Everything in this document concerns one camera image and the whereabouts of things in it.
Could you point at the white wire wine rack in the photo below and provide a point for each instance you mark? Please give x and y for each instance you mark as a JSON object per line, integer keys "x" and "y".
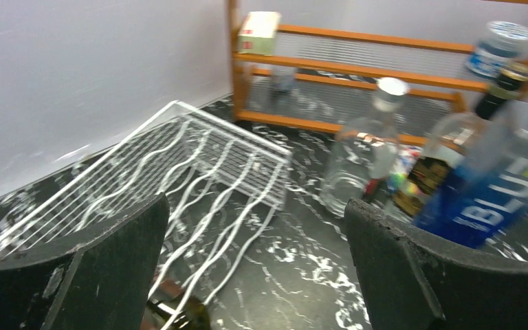
{"x": 180, "y": 152}

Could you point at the clear glass bottle silver cap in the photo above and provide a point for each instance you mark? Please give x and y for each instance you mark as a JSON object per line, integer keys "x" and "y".
{"x": 365, "y": 150}

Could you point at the orange wooden shelf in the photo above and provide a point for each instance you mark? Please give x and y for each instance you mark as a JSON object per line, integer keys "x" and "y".
{"x": 323, "y": 72}

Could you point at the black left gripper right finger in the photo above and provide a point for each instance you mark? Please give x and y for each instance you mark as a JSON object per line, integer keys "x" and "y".
{"x": 412, "y": 279}

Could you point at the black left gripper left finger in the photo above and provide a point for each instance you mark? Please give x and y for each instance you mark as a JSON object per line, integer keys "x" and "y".
{"x": 96, "y": 278}

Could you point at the blue white ceramic jar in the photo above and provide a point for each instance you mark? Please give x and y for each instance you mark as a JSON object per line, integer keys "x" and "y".
{"x": 502, "y": 43}

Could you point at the white red small box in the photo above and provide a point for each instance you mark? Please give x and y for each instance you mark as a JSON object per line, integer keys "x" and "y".
{"x": 257, "y": 35}

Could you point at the blue labelled clear bottle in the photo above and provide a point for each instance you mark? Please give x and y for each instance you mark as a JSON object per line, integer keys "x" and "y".
{"x": 488, "y": 190}

